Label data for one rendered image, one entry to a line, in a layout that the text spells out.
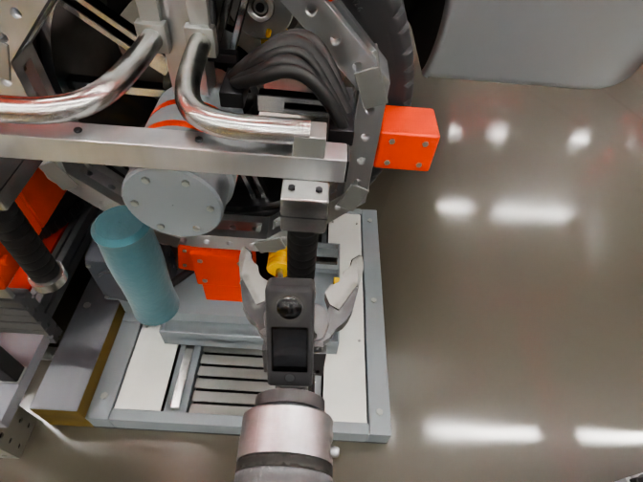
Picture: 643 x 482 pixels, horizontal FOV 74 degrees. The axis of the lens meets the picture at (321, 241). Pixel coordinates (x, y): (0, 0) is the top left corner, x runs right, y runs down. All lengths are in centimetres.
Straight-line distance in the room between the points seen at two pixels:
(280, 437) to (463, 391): 107
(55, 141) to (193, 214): 18
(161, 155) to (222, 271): 49
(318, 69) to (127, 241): 40
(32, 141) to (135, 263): 30
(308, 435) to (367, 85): 43
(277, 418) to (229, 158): 25
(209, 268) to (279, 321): 51
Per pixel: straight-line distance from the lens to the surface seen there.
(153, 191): 57
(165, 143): 46
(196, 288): 125
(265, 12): 109
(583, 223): 211
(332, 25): 57
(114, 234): 72
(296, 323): 41
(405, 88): 71
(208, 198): 55
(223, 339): 125
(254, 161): 44
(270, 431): 41
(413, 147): 67
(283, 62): 46
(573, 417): 156
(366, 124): 64
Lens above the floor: 125
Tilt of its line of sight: 50 degrees down
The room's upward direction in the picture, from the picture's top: 6 degrees clockwise
